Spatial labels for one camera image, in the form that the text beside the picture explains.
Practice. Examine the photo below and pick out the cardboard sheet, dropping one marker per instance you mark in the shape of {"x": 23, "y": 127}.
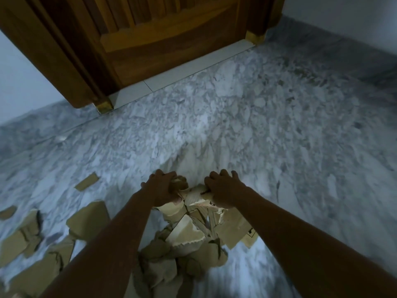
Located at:
{"x": 194, "y": 197}

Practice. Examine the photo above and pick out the brown wooden door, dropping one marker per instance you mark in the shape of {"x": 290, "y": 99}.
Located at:
{"x": 167, "y": 37}

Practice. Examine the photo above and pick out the person's right fingers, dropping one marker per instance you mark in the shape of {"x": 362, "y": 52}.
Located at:
{"x": 218, "y": 179}

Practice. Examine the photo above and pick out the small rectangular cardboard scrap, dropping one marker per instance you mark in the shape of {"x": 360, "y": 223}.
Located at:
{"x": 86, "y": 181}

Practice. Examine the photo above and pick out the pile of torn cardboard pieces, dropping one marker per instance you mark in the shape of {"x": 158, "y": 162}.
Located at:
{"x": 186, "y": 245}

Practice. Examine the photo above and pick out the person's right forearm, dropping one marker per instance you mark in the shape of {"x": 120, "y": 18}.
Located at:
{"x": 304, "y": 245}

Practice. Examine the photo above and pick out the person's left fingers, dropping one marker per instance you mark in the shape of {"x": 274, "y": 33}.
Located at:
{"x": 161, "y": 176}

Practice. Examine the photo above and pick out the person's left forearm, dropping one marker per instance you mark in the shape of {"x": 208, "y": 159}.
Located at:
{"x": 108, "y": 245}

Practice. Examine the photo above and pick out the dark wooden door frame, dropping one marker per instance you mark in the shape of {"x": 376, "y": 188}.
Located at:
{"x": 52, "y": 52}

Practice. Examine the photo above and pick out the brown cardboard scrap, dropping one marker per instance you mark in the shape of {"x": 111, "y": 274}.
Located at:
{"x": 88, "y": 220}
{"x": 6, "y": 212}
{"x": 40, "y": 270}
{"x": 18, "y": 242}

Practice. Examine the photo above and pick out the person's right hand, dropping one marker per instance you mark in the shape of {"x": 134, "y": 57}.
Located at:
{"x": 228, "y": 192}

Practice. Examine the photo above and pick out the person's left hand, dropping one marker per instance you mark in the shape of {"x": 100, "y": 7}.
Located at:
{"x": 159, "y": 190}

